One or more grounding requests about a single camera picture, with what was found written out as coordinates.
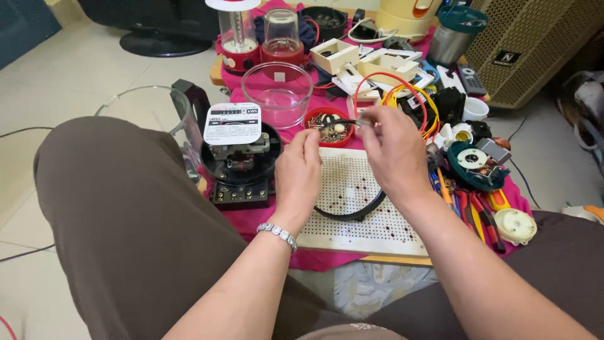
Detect person's right hand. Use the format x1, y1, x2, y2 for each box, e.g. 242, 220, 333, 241
358, 106, 433, 214

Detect person's left hand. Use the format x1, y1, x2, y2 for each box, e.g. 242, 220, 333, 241
264, 128, 324, 237

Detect thin black tweezers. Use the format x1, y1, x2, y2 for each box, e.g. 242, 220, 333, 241
321, 115, 373, 129

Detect red bowl of screws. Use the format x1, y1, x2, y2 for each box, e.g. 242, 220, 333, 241
302, 107, 355, 148

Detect black electric meter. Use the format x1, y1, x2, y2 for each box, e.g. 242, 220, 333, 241
199, 102, 284, 211

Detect white perforated board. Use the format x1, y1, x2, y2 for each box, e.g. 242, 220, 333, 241
296, 146, 429, 258

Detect white lamp socket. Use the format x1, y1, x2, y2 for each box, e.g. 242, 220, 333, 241
433, 122, 474, 151

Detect black curved rubber band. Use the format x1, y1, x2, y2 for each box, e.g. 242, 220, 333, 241
313, 189, 388, 222

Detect black plastic box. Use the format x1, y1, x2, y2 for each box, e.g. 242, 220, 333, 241
432, 86, 467, 125

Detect green round motor base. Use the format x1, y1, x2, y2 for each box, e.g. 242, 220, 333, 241
446, 141, 511, 192

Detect clear glass bowl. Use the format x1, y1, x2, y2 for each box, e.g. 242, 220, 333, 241
241, 61, 314, 130

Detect white cup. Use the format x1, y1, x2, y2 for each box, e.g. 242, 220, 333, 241
462, 97, 490, 123

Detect pink cloth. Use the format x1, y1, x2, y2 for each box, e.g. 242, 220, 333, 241
197, 0, 533, 273

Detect grey remote control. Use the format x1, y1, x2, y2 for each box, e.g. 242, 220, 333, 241
457, 63, 488, 97

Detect white patterned cloth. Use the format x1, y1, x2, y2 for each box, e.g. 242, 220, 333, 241
333, 262, 439, 320

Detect cream round plastic part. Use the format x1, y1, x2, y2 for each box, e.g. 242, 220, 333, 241
494, 208, 538, 246

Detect steel jug with green lid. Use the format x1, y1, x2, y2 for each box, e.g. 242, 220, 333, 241
428, 5, 489, 68

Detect red blender grinder cup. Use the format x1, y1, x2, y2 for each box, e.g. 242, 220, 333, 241
260, 8, 305, 81

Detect cream yellow appliance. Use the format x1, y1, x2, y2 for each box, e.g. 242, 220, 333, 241
376, 0, 443, 42

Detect dark blue cloth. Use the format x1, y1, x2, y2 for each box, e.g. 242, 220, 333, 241
254, 13, 319, 54

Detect red lantern lamp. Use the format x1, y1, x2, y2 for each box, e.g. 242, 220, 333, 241
205, 0, 262, 72

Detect black round pot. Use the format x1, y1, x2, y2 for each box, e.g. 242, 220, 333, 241
300, 6, 349, 42

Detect person's left leg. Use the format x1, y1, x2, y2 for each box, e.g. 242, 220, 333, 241
33, 116, 352, 340

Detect person's leg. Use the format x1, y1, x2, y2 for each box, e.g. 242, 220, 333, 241
33, 116, 352, 340
326, 210, 604, 340

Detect beige speaker cabinet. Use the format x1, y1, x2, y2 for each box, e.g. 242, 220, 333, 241
465, 0, 604, 110

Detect person's right leg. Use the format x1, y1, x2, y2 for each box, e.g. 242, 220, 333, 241
326, 210, 604, 340

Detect black round stand base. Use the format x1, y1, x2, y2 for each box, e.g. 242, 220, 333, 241
119, 29, 213, 58

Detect heap of bags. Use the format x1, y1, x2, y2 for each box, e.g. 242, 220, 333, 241
556, 70, 604, 178

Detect orange and white object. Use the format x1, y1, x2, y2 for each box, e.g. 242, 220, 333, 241
561, 204, 604, 225

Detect orange handled screwdriver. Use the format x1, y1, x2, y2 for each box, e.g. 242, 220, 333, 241
435, 166, 455, 207

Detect silver bracelet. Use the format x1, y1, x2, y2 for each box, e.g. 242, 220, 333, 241
257, 223, 298, 252

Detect yellow wire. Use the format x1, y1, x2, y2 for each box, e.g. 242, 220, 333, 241
381, 84, 440, 140

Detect red wire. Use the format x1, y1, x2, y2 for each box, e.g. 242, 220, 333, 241
353, 71, 429, 138

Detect cream plastic switch box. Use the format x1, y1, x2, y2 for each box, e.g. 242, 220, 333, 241
310, 38, 360, 75
357, 48, 422, 87

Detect red handled pliers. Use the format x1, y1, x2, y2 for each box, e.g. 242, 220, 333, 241
455, 189, 506, 254

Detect yellow handled screwdriver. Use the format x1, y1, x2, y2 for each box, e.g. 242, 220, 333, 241
486, 189, 511, 212

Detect white power cable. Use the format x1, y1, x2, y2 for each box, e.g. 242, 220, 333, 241
347, 18, 400, 44

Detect glass jug with black handle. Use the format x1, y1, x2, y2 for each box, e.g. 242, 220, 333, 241
94, 79, 212, 185

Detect black floor cable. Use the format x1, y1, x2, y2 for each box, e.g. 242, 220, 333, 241
0, 243, 56, 263
0, 126, 55, 139

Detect red floor cable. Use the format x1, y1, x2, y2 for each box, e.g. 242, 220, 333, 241
0, 314, 19, 340

